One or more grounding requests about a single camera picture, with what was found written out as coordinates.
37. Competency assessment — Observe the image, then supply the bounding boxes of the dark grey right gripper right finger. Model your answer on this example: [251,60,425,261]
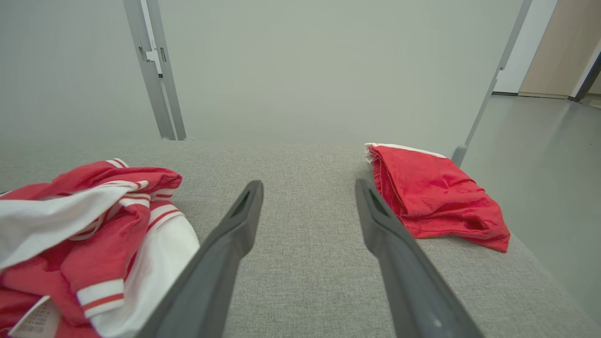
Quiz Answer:
[355,178,484,338]

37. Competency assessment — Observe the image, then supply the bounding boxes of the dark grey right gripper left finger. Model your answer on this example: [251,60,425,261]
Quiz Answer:
[135,180,264,338]

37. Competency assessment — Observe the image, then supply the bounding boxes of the red shorts with white stripe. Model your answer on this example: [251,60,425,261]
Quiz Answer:
[365,143,511,253]

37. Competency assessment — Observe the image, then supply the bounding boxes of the red and white jersey shirt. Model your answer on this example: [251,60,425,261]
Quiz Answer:
[0,158,201,338]

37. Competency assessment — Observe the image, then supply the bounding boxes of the beige wooden door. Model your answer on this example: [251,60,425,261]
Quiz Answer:
[519,0,601,99]

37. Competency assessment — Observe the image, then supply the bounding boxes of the grey double partition post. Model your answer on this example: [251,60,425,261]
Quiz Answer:
[123,0,193,141]

